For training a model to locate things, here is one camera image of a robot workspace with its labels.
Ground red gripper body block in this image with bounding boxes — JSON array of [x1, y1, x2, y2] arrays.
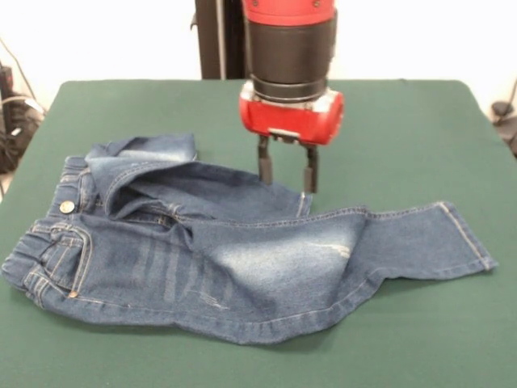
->
[[237, 82, 345, 147]]

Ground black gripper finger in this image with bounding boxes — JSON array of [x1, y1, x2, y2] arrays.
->
[[255, 134, 275, 185], [301, 144, 322, 195]]

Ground blue denim jeans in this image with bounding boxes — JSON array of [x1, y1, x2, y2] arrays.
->
[[0, 132, 500, 347]]

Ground black metal column stand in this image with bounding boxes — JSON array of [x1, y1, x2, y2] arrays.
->
[[189, 0, 248, 81]]

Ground black round plug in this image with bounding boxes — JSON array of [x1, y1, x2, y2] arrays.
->
[[490, 100, 512, 119]]

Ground dark green table cloth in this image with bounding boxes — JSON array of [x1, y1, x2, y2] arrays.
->
[[0, 78, 517, 388]]

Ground black upright power strip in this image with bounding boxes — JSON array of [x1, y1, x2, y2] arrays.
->
[[0, 64, 16, 98]]

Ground black cable bundle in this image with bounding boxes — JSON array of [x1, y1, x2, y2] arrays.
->
[[0, 93, 46, 175]]

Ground white cable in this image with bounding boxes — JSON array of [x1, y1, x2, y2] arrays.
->
[[0, 93, 44, 120]]

